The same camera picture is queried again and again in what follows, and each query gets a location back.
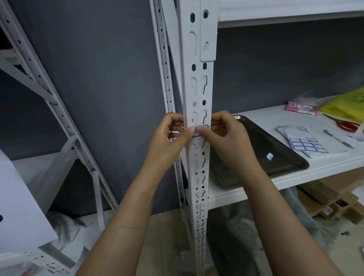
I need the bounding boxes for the person's left hand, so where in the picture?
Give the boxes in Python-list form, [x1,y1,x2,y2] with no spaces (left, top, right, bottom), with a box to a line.
[145,112,197,178]

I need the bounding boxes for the person's right hand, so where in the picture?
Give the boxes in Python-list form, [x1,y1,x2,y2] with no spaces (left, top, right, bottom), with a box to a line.
[195,110,262,185]

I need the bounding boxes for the sheet of blue-bordered labels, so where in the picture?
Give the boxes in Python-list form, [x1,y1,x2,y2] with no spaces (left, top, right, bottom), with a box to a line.
[277,125,329,154]

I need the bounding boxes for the white perforated shelf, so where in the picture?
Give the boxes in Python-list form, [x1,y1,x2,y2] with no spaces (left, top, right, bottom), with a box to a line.
[177,0,220,276]

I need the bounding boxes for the person's left forearm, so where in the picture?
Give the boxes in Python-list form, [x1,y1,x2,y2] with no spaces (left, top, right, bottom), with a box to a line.
[75,165,168,276]

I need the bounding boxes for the person's grey clothing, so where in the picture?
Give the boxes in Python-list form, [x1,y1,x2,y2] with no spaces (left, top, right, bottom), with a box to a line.
[207,186,337,276]

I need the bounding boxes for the steel tray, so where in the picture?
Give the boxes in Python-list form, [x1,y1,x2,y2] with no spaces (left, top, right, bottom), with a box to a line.
[209,114,310,191]

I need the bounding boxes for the white metal shelving rack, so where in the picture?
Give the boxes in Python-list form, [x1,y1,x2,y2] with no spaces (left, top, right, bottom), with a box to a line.
[182,95,364,211]

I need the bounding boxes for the pink packet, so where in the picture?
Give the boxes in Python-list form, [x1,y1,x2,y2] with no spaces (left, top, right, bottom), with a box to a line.
[285,96,320,116]

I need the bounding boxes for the white paper pad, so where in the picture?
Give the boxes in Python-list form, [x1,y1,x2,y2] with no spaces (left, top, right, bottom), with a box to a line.
[277,125,349,158]

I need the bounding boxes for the brown cardboard box piece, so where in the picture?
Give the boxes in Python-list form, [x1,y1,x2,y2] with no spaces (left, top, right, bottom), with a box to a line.
[295,169,364,225]

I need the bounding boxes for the grey pen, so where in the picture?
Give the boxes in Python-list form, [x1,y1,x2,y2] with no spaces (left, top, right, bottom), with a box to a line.
[323,129,355,149]

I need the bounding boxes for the red scissors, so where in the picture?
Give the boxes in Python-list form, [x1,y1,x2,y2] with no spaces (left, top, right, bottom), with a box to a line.
[323,113,362,133]

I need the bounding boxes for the yellow-green plastic bag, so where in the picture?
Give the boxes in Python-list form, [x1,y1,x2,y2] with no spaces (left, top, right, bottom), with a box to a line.
[320,85,364,123]

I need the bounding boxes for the white-grey cloth bundle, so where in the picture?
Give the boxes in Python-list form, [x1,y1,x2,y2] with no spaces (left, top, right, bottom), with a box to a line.
[45,210,94,256]

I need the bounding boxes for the large white paper sheet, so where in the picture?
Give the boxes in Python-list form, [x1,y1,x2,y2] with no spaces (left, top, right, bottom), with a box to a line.
[0,147,59,254]

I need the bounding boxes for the loose white perforated bar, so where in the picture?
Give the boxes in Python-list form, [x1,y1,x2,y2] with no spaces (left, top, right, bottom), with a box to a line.
[27,250,72,276]

